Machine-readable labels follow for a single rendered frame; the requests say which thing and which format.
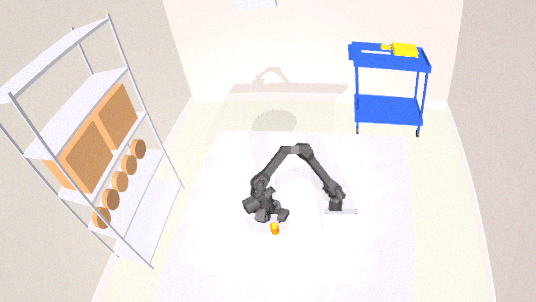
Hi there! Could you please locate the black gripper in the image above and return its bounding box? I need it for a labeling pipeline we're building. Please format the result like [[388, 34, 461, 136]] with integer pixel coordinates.
[[260, 203, 290, 224]]

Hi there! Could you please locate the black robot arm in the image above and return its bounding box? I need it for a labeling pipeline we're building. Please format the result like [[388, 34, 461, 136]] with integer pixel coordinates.
[[242, 142, 346, 223]]

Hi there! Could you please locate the orange tapered knob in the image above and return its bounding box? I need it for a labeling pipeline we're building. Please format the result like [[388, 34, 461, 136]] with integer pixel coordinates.
[[270, 223, 279, 235]]

